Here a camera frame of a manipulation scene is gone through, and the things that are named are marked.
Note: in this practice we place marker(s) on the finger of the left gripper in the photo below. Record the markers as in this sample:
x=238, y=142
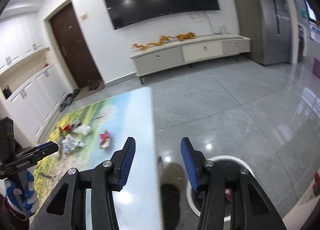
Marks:
x=49, y=146
x=36, y=156

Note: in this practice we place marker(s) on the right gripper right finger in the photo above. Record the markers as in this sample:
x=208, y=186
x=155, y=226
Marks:
x=250, y=206

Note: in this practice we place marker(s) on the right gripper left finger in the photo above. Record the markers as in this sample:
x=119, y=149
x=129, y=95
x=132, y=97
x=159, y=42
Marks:
x=65, y=207

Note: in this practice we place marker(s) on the white printed snack bag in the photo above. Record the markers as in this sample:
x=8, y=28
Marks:
x=70, y=143

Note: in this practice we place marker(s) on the red wrapper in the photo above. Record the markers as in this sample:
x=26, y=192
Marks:
x=67, y=129

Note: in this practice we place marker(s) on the white plastic bag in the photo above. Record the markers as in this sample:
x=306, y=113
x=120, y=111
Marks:
x=82, y=129

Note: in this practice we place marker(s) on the pink snack wrapper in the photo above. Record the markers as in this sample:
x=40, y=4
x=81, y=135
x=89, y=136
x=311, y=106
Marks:
x=105, y=139

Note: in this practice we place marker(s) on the white round trash bin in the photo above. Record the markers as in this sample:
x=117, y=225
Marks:
x=195, y=199

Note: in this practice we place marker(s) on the blue white gloved left hand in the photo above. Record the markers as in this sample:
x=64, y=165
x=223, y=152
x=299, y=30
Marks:
x=21, y=194

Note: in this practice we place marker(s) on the white lower shoe cabinets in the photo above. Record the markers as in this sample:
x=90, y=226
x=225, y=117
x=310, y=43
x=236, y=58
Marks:
x=33, y=104

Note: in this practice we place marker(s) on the grey slippers by cabinet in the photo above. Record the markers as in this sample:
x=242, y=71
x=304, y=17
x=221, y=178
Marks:
x=69, y=99

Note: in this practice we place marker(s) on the landscape print table mat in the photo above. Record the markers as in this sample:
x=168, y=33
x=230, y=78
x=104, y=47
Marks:
x=130, y=114

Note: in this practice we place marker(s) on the brown door mat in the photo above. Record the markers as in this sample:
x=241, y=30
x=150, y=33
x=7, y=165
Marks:
x=86, y=92

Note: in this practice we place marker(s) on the beige slipper on floor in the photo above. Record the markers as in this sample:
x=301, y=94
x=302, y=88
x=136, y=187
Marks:
x=172, y=184

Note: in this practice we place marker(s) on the dark shoes by door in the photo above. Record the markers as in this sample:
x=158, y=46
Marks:
x=93, y=84

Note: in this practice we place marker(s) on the dark brown entrance door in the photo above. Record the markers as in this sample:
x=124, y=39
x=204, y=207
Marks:
x=73, y=47

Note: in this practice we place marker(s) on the white grey TV cabinet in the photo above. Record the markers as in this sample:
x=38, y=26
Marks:
x=180, y=53

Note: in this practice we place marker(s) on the purple box on floor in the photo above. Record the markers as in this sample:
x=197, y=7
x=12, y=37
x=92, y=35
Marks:
x=316, y=67

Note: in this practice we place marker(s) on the golden dragon ornament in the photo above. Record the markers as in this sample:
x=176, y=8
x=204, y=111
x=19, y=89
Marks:
x=163, y=39

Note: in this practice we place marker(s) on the stainless steel refrigerator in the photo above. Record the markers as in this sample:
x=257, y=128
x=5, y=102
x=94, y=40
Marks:
x=276, y=32

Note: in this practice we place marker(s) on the white upper wall cabinets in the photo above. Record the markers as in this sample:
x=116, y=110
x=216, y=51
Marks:
x=21, y=37

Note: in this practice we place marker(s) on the white wall switch plate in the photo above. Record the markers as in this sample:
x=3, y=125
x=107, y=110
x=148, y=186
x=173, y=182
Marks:
x=83, y=16

